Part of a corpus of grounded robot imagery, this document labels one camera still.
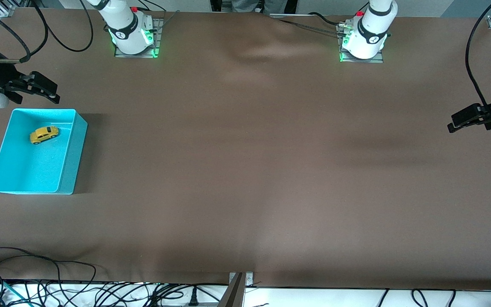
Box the thin grey base cables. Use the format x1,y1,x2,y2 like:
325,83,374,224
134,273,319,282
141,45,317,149
276,19,345,36

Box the teal plastic bin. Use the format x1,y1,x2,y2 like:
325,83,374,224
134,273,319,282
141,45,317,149
0,108,89,196

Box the black cable with metal plug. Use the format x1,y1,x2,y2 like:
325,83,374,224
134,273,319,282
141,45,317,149
0,8,32,64

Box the thin black long cable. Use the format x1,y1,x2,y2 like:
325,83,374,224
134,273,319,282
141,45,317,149
0,255,98,295

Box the thick black base cable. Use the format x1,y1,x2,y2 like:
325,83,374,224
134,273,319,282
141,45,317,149
309,12,348,27

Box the thin black arched cable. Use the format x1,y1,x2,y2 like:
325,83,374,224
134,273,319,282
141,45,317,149
0,246,63,295

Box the person in grey trousers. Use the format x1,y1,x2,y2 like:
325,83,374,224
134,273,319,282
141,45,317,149
230,0,287,14

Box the yellow toy beetle car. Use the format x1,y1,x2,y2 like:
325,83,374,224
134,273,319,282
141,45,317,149
29,126,60,145

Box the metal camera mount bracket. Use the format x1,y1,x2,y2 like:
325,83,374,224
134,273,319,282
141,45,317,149
218,271,254,307

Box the brown table cover sheet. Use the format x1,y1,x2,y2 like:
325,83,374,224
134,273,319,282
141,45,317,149
0,8,491,291

